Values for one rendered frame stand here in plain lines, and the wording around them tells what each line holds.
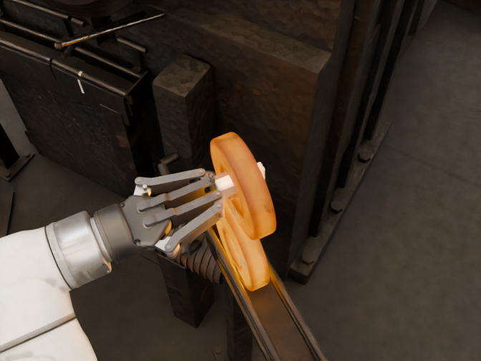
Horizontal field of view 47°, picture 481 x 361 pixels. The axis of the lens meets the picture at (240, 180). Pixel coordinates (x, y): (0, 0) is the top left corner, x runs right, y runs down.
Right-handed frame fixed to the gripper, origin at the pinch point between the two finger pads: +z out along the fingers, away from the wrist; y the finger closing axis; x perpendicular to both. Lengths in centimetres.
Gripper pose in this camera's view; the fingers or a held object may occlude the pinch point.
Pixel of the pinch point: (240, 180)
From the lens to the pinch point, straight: 77.1
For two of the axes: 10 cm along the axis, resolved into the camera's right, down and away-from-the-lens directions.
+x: -0.5, -5.4, -8.4
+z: 9.0, -3.8, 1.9
